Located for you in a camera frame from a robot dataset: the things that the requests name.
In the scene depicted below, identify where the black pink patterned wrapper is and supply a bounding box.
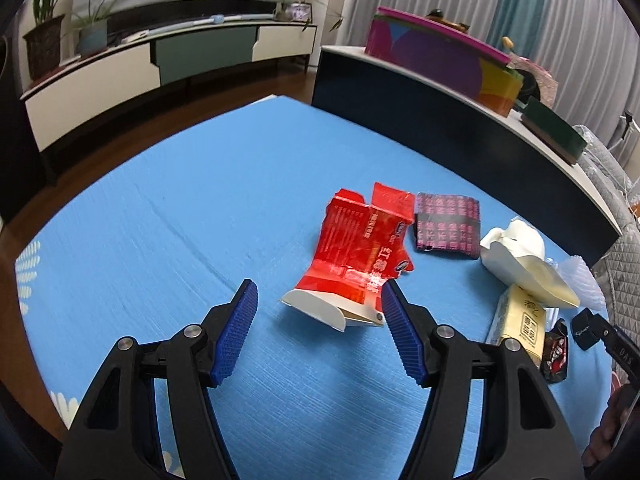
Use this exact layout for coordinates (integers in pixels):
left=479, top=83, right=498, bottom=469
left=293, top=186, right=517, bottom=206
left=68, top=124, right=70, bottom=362
left=413, top=193, right=480, bottom=259

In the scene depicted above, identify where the white foam fruit net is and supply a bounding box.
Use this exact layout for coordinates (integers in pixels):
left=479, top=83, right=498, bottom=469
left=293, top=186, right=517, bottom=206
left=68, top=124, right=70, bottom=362
left=556, top=256, right=606, bottom=312

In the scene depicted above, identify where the white navy coffee table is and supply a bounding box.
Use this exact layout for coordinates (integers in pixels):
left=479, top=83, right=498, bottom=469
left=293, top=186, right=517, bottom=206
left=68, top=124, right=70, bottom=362
left=311, top=46, right=622, bottom=266

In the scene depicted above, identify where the grey curtain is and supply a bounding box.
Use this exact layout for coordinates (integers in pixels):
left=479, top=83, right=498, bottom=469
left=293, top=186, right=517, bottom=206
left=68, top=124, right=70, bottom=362
left=338, top=0, right=639, bottom=143

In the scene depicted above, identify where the pink patterned bag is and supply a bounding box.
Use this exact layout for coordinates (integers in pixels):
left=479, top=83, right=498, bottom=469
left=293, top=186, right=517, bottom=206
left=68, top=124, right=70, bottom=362
left=509, top=53, right=559, bottom=108

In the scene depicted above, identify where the crushed red carton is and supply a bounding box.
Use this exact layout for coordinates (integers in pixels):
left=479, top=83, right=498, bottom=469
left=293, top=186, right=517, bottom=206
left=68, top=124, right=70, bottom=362
left=281, top=182, right=416, bottom=333

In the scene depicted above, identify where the dark green round tin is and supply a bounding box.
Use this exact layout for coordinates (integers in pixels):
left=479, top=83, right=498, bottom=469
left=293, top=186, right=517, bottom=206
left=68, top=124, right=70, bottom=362
left=521, top=98, right=587, bottom=165

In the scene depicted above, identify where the cream paper bag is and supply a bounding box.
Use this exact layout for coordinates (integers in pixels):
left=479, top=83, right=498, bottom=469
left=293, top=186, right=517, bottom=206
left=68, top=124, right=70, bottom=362
left=480, top=218, right=579, bottom=309

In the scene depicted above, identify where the black red snack wrapper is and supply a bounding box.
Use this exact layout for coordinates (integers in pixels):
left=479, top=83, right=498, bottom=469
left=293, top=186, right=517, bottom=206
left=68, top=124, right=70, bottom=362
left=539, top=318, right=570, bottom=384

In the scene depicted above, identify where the large potted plant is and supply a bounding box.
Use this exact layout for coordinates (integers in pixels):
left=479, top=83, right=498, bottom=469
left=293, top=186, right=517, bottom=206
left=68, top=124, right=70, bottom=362
left=23, top=0, right=64, bottom=81

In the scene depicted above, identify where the small potted plant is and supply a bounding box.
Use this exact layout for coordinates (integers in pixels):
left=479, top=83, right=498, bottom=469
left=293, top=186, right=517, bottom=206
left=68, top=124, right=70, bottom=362
left=72, top=0, right=119, bottom=58

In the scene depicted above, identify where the white tv cabinet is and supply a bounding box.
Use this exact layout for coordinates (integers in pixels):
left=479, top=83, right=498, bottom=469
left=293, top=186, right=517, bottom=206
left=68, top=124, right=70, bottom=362
left=21, top=14, right=317, bottom=153

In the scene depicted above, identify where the colourful storage box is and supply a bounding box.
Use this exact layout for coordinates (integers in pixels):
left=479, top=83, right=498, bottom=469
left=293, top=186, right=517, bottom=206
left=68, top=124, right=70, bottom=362
left=364, top=6, right=523, bottom=116

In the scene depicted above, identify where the grey quilted sofa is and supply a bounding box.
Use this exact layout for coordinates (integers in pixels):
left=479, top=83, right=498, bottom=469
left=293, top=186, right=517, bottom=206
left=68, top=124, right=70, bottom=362
left=574, top=125, right=639, bottom=344

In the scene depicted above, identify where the yellow tissue pack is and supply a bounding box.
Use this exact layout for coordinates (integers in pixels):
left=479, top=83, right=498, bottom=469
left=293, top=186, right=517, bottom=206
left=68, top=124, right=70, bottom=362
left=485, top=285, right=546, bottom=367

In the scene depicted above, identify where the teal curtain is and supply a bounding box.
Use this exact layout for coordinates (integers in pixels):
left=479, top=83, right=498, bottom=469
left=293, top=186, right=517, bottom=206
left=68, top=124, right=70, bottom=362
left=487, top=0, right=546, bottom=58

